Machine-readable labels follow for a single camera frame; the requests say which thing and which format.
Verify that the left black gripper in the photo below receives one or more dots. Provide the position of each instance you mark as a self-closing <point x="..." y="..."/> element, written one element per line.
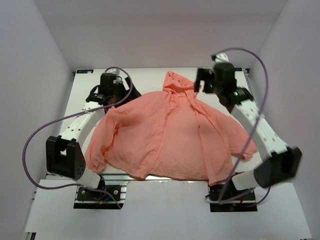
<point x="135" y="94"/>

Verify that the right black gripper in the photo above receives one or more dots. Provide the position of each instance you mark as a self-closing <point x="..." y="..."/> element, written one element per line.
<point x="205" y="75"/>

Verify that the salmon pink jacket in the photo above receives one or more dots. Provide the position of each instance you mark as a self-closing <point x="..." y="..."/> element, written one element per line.
<point x="168" y="133"/>

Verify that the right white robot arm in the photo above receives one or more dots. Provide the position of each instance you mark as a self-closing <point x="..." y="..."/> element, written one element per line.
<point x="280" y="162"/>

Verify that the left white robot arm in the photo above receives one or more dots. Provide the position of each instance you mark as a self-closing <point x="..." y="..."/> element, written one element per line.
<point x="64" y="156"/>

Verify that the left blue corner label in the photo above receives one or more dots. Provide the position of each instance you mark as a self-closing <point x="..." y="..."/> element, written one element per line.
<point x="84" y="71"/>

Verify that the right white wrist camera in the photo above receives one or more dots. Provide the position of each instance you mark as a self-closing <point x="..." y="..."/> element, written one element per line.
<point x="220" y="58"/>

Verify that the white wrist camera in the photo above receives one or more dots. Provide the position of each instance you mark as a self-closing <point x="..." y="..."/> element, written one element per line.
<point x="220" y="58"/>
<point x="113" y="71"/>

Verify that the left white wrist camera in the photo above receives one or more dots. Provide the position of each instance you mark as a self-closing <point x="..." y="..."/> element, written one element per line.
<point x="113" y="71"/>

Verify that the right aluminium rail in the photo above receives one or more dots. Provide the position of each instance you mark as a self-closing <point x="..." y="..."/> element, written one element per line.
<point x="246" y="73"/>

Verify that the aluminium rail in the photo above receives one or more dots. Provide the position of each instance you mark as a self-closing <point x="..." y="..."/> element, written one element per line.
<point x="113" y="177"/>
<point x="246" y="73"/>

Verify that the front aluminium rail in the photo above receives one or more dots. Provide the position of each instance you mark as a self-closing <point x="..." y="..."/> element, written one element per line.
<point x="113" y="177"/>

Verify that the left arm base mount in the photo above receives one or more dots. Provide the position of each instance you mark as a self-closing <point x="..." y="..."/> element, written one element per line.
<point x="112" y="198"/>

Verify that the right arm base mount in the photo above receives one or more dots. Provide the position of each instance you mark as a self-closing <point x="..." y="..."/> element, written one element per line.
<point x="239" y="204"/>

